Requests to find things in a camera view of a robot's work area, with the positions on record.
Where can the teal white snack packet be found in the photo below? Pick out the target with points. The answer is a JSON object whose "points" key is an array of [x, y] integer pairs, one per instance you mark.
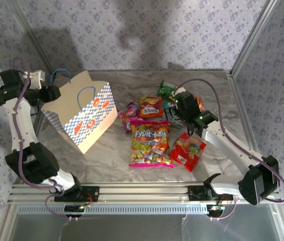
{"points": [[168, 104]]}

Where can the small orange snack packet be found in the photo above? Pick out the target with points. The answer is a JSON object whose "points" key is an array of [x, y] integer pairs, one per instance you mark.
{"points": [[200, 103]]}

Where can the green snack packet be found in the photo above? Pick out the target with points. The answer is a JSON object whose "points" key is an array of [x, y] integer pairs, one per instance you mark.
{"points": [[165, 90]]}

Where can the orange Fox's candy bag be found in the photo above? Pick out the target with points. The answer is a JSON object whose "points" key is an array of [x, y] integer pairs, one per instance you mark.
{"points": [[150, 106]]}

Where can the red fruit jelly bag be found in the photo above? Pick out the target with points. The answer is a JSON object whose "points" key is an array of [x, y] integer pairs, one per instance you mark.
{"points": [[187, 153]]}

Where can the large pink fruit candy bag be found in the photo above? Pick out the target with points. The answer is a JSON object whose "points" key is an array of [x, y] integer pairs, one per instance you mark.
{"points": [[150, 148]]}

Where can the blue checkered paper bag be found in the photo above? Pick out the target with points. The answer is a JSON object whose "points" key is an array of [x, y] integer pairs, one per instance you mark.
{"points": [[81, 120]]}

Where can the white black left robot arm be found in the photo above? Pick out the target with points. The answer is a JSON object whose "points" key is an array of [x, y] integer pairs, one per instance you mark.
{"points": [[28, 133]]}

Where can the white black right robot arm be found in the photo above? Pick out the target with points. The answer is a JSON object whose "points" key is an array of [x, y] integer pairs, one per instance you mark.
{"points": [[222, 148]]}

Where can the purple pink candy bag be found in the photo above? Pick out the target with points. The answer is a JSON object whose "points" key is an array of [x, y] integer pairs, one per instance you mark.
{"points": [[128, 115]]}

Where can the small controller board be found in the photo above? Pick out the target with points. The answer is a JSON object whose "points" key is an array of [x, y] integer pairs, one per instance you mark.
{"points": [[74, 209], [213, 209]]}

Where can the aluminium side rail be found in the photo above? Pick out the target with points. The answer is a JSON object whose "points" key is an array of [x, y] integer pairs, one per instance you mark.
{"points": [[38, 121], [241, 100]]}

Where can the aluminium corner post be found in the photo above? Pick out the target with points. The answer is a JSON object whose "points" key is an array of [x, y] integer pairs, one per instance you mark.
{"points": [[32, 37], [252, 37]]}

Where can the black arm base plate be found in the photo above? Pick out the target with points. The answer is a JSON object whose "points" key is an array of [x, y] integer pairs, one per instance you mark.
{"points": [[194, 194], [94, 194]]}

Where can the aluminium front frame rail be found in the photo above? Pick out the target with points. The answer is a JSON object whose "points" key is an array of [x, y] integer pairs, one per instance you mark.
{"points": [[144, 192]]}

